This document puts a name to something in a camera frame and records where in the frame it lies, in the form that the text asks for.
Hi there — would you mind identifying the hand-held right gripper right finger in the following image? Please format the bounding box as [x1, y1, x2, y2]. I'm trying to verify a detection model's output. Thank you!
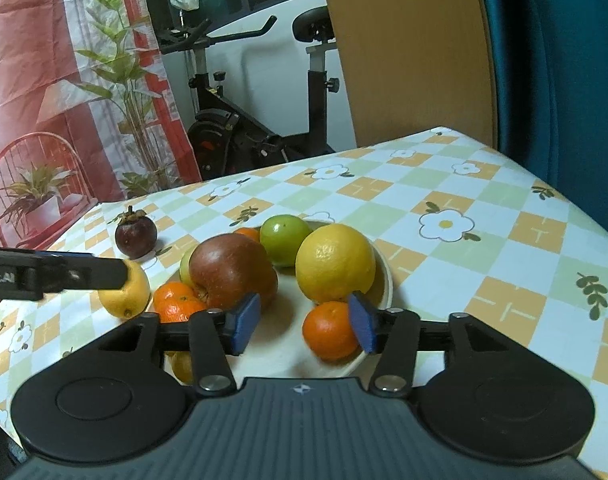
[347, 291, 517, 397]

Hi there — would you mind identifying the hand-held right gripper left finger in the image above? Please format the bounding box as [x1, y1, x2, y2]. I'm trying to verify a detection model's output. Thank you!
[98, 292, 262, 397]

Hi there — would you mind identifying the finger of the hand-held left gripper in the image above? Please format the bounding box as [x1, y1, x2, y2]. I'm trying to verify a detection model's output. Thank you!
[36, 253, 131, 293]

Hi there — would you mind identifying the beige round plate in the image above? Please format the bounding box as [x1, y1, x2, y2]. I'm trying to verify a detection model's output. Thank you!
[156, 220, 395, 379]

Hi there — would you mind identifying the yellow lemon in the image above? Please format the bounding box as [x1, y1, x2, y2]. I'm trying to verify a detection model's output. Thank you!
[295, 223, 376, 305]
[98, 259, 151, 320]

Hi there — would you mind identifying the red apple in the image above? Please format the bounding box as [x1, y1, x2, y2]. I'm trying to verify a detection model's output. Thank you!
[189, 233, 279, 313]

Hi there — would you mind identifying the dark purple mangosteen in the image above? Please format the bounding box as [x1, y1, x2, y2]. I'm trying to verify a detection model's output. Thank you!
[115, 206, 158, 259]

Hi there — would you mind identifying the small brown round fruit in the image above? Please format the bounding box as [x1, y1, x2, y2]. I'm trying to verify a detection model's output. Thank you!
[170, 350, 195, 385]

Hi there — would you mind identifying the green apple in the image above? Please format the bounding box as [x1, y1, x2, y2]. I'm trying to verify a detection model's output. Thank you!
[179, 245, 199, 288]

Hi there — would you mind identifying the green lime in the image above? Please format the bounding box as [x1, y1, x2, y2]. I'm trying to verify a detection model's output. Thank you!
[259, 215, 312, 267]

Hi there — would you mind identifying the black exercise bike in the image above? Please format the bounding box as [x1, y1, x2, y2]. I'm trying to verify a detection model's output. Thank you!
[156, 7, 341, 181]

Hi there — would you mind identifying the wooden board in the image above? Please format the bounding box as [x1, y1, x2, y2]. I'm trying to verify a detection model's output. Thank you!
[314, 0, 500, 153]

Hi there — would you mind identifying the blue curtain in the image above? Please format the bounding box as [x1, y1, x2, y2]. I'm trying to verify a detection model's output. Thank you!
[471, 0, 608, 252]

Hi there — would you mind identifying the printed wall cloth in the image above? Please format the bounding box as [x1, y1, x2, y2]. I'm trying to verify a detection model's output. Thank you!
[0, 0, 203, 250]

